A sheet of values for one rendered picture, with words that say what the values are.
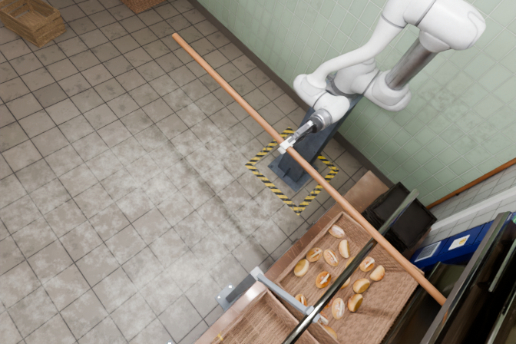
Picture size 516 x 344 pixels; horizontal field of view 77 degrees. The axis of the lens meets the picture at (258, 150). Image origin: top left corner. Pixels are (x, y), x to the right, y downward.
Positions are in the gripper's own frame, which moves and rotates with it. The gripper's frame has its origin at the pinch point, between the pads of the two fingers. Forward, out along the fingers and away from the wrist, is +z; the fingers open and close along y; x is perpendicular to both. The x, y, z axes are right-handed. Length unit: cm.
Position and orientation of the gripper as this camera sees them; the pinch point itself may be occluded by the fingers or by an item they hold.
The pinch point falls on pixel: (286, 145)
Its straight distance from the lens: 139.5
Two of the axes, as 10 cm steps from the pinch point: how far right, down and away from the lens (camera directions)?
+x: -6.7, -7.0, 2.6
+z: -7.2, 5.2, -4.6
